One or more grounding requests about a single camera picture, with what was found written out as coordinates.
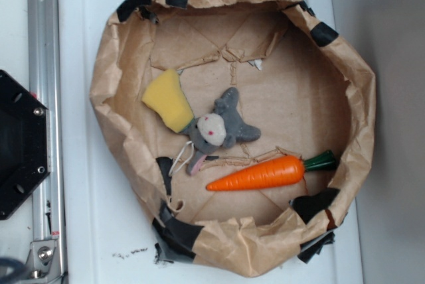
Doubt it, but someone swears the yellow sponge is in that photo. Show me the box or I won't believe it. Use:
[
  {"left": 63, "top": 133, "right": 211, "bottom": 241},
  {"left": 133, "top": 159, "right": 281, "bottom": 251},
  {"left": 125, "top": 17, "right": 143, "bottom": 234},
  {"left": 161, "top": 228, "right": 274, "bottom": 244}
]
[{"left": 141, "top": 69, "right": 195, "bottom": 133}]

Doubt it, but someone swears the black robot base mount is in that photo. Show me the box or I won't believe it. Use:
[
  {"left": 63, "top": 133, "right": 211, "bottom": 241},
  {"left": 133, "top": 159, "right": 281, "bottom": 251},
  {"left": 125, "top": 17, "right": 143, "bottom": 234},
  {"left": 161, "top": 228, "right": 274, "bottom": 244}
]
[{"left": 1, "top": 70, "right": 50, "bottom": 220}]

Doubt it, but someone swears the aluminium extrusion rail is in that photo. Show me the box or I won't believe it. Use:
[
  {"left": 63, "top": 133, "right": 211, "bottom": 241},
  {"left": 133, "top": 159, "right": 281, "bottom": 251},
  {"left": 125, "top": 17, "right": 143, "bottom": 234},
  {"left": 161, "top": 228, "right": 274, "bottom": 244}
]
[{"left": 28, "top": 0, "right": 68, "bottom": 283}]

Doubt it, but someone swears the grey plush bunny toy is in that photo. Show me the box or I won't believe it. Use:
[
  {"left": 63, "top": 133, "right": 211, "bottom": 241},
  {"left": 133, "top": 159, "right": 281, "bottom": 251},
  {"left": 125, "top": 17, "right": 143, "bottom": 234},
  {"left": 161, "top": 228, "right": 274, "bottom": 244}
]
[{"left": 181, "top": 87, "right": 261, "bottom": 176}]

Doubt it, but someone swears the brown paper bag bin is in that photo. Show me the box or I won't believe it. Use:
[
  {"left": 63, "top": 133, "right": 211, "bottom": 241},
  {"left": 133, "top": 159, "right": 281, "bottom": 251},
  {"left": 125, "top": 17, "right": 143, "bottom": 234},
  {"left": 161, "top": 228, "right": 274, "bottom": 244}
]
[{"left": 90, "top": 0, "right": 376, "bottom": 277}]

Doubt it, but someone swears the white tray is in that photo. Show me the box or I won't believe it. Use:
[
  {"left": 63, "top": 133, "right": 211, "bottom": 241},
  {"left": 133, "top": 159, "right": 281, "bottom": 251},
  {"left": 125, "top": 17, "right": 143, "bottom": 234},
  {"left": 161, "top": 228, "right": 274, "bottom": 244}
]
[{"left": 59, "top": 0, "right": 363, "bottom": 283}]

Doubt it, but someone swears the orange plastic toy carrot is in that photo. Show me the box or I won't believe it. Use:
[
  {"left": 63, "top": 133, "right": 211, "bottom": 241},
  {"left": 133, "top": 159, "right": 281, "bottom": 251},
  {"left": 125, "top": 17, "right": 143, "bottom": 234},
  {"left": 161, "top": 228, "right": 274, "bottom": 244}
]
[{"left": 206, "top": 150, "right": 337, "bottom": 191}]

